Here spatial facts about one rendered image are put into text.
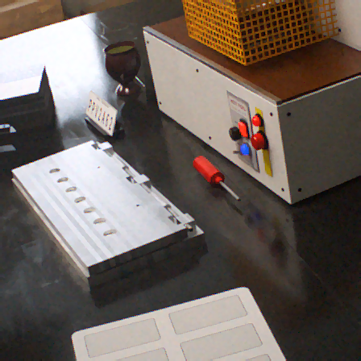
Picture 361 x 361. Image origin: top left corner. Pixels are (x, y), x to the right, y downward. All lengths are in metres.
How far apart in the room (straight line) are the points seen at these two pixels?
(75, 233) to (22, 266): 0.11
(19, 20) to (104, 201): 3.18
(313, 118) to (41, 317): 0.54
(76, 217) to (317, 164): 0.42
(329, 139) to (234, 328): 0.42
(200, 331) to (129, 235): 0.27
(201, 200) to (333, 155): 0.25
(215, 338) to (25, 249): 0.47
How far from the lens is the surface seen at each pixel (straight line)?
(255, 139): 1.63
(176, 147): 1.93
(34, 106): 2.16
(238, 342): 1.34
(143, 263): 1.55
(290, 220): 1.61
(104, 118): 2.04
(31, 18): 4.82
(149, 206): 1.64
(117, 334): 1.40
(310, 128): 1.60
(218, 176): 1.74
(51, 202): 1.73
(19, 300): 1.56
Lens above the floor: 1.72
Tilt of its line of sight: 27 degrees down
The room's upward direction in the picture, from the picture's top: 12 degrees counter-clockwise
